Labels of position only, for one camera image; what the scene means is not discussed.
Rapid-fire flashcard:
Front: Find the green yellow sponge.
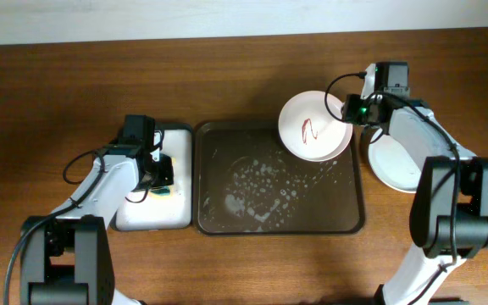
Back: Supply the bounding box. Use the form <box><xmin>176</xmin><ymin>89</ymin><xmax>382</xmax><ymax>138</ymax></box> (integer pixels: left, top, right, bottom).
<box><xmin>148</xmin><ymin>154</ymin><xmax>175</xmax><ymax>196</ymax></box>

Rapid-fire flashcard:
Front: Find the pale green plate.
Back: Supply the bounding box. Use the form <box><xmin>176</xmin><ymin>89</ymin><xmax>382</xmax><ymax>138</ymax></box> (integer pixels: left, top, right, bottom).
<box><xmin>360</xmin><ymin>127</ymin><xmax>421</xmax><ymax>193</ymax></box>

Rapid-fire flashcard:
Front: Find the pink plate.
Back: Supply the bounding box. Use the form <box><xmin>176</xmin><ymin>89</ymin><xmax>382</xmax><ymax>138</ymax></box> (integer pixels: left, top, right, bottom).
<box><xmin>278</xmin><ymin>91</ymin><xmax>353</xmax><ymax>162</ymax></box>

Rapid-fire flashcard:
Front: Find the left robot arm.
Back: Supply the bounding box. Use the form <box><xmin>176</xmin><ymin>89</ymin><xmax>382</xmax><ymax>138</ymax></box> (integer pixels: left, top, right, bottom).
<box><xmin>11</xmin><ymin>114</ymin><xmax>173</xmax><ymax>304</ymax></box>

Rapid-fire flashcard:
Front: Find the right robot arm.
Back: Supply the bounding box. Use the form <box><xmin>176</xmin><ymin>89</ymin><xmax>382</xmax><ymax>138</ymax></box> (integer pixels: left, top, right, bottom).
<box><xmin>341</xmin><ymin>62</ymin><xmax>488</xmax><ymax>304</ymax></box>

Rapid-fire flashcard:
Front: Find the small black soapy tray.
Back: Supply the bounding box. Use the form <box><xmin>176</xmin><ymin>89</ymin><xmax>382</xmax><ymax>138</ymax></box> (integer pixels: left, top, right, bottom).
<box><xmin>111</xmin><ymin>123</ymin><xmax>193</xmax><ymax>231</ymax></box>

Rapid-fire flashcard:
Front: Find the large brown tray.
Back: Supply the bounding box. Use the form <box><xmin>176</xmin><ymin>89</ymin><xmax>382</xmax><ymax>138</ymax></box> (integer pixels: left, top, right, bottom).
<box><xmin>192</xmin><ymin>122</ymin><xmax>366</xmax><ymax>236</ymax></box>

